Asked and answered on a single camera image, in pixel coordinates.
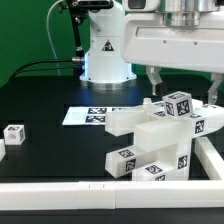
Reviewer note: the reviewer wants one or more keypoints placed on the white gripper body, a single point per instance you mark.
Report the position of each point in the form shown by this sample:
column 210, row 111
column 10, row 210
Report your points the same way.
column 179, row 34

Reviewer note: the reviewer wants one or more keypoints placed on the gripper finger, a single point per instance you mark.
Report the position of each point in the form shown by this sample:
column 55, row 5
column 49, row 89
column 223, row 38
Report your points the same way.
column 217, row 81
column 153, row 74

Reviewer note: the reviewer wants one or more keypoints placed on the white chair back frame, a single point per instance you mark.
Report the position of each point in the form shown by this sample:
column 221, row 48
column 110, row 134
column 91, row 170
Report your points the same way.
column 154, row 130

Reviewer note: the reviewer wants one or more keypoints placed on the white chair seat block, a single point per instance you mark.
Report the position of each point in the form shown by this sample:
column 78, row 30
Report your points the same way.
column 177, row 155

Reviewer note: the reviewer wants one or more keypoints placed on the white right fence bar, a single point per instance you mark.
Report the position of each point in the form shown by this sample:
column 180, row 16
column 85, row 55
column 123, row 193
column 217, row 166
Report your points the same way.
column 209, row 158

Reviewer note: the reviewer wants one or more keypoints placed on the white fence bar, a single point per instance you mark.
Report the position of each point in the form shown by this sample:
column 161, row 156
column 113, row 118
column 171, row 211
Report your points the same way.
column 111, row 195
column 209, row 158

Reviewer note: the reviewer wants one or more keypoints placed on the flat white tagged plate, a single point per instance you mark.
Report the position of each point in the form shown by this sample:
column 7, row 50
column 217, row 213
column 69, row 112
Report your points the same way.
column 87, row 115

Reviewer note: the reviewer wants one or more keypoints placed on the white front fence bar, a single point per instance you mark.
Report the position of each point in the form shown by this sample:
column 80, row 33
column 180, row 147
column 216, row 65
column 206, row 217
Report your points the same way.
column 111, row 195

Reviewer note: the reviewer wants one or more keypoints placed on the small white cube block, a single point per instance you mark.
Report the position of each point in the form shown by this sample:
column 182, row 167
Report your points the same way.
column 14, row 134

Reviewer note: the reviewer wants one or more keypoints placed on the white fence piece left edge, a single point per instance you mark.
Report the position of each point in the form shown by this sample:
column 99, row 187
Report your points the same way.
column 2, row 149

